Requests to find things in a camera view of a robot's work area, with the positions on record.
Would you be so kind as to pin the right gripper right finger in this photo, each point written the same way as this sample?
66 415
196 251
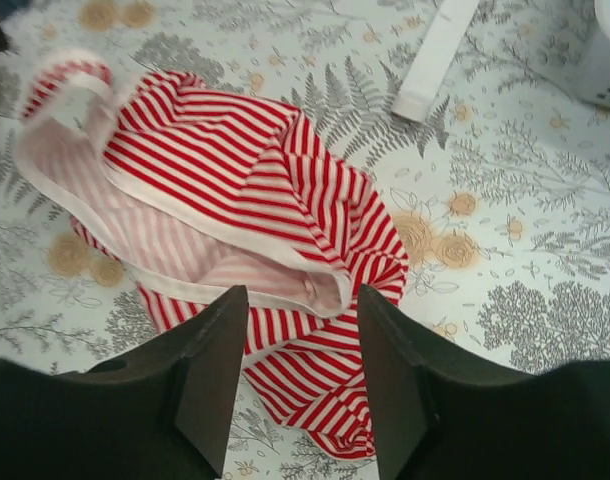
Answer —
439 411

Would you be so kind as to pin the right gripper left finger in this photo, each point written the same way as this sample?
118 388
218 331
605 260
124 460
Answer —
160 411

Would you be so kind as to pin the red white striped tank top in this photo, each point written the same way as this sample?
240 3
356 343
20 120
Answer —
194 190

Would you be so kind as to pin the floral table mat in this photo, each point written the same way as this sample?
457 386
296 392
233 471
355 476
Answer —
502 196

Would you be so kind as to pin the white basket right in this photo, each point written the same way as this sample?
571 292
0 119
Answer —
591 79

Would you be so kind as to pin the white clothes rack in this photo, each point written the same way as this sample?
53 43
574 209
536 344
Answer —
433 59

